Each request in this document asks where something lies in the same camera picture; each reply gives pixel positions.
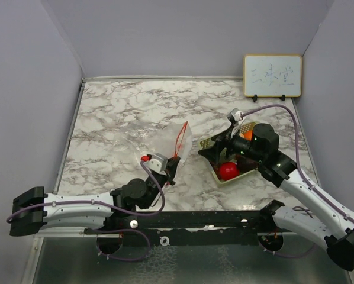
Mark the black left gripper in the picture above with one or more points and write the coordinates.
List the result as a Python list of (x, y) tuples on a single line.
[(170, 169)]

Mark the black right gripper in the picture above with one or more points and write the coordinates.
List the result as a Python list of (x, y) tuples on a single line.
[(213, 152)]

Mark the red apple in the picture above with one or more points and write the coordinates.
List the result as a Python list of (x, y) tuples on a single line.
[(228, 171)]

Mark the clear zip top bag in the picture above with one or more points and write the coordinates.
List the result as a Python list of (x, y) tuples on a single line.
[(172, 140)]

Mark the orange fruit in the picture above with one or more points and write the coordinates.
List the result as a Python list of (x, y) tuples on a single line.
[(248, 135)]

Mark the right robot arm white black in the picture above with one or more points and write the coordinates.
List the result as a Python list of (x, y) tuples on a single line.
[(334, 228)]

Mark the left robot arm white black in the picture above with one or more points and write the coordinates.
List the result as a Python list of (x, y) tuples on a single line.
[(36, 210)]

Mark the dark purple grape bunch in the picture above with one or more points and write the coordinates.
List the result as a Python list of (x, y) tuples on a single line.
[(245, 165)]

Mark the pale green plastic basket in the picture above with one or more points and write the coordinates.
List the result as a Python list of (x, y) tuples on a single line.
[(214, 169)]

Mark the small framed whiteboard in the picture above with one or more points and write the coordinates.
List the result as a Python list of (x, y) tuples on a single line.
[(272, 75)]

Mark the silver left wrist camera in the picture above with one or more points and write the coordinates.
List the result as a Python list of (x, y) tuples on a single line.
[(155, 162)]

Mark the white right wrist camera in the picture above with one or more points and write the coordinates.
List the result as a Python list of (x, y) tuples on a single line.
[(235, 115)]

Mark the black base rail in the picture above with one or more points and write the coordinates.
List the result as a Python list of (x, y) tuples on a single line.
[(190, 228)]

